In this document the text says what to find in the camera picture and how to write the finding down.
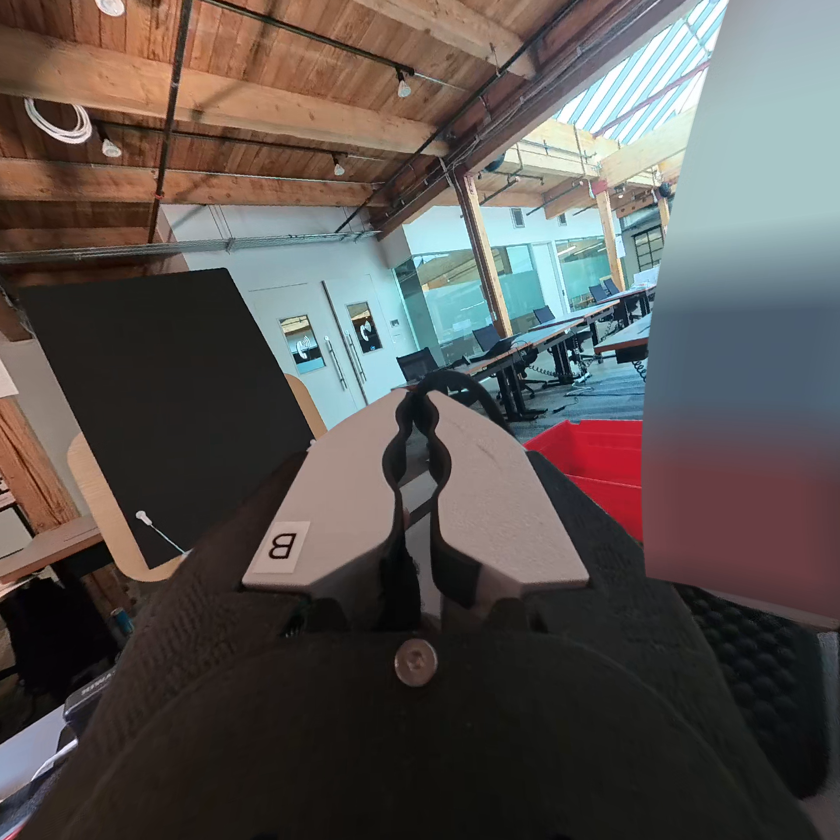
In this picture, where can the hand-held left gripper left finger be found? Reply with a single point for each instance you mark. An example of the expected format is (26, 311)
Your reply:
(334, 505)

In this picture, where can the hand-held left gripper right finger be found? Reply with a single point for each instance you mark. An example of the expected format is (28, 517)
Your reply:
(512, 518)

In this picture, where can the red plastic bin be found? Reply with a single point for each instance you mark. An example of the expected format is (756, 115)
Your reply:
(590, 459)

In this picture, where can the white door with window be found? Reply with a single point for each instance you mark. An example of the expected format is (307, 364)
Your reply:
(262, 308)
(374, 374)

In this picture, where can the black office chair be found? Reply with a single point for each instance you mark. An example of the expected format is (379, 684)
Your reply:
(489, 338)
(420, 367)

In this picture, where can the wooden office desk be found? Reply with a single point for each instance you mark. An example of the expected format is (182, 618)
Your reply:
(623, 341)
(512, 348)
(46, 544)
(577, 315)

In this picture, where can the black board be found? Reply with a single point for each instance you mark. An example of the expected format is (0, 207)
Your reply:
(164, 407)

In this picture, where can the wooden book stand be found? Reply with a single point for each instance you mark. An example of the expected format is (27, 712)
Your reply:
(98, 512)

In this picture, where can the blue can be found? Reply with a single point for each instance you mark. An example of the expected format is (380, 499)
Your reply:
(121, 622)

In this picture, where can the wooden pillar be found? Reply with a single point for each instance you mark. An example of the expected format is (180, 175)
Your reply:
(485, 262)
(609, 236)
(26, 459)

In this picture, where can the black textured cushion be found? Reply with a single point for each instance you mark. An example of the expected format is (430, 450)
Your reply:
(754, 689)

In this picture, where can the black device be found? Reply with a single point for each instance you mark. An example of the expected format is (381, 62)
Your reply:
(88, 695)

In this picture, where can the white track light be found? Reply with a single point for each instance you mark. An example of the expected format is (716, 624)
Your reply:
(338, 167)
(110, 5)
(110, 148)
(403, 85)

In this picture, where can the white paper notice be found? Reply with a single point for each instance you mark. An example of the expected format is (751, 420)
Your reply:
(6, 377)

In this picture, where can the black ceiling pipe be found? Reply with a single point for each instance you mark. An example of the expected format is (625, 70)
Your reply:
(172, 98)

